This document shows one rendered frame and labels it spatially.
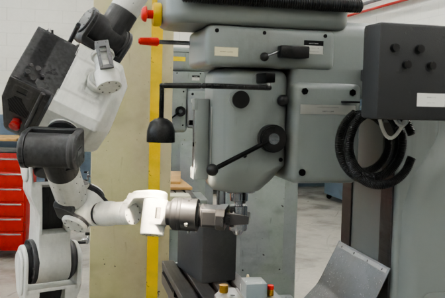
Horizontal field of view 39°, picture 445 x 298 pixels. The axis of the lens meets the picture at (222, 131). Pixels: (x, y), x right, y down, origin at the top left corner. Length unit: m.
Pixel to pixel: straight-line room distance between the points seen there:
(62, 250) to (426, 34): 1.29
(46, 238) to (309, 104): 0.95
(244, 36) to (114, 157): 1.91
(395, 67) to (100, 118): 0.79
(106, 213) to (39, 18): 8.98
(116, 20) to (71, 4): 8.80
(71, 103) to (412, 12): 7.92
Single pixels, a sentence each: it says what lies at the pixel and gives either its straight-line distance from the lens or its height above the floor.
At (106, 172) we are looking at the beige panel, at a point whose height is 1.15.
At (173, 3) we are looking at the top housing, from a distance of 1.54.
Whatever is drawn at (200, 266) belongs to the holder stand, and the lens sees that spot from 2.04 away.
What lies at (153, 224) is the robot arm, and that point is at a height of 1.21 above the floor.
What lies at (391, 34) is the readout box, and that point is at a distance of 1.41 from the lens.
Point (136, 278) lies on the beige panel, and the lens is 3.49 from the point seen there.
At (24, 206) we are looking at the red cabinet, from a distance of 6.17.
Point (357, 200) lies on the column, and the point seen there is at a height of 1.27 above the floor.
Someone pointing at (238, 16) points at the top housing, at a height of 1.75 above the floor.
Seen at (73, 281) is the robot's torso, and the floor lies 0.93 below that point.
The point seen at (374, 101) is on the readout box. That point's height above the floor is 1.55.
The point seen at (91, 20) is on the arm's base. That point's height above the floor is 1.77.
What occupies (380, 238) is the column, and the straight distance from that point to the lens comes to 1.75.
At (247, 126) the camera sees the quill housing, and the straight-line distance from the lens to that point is 1.57.
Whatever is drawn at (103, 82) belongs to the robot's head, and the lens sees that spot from 1.66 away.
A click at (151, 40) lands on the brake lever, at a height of 1.70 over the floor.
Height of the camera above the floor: 1.55
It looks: 3 degrees down
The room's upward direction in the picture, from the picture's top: 2 degrees clockwise
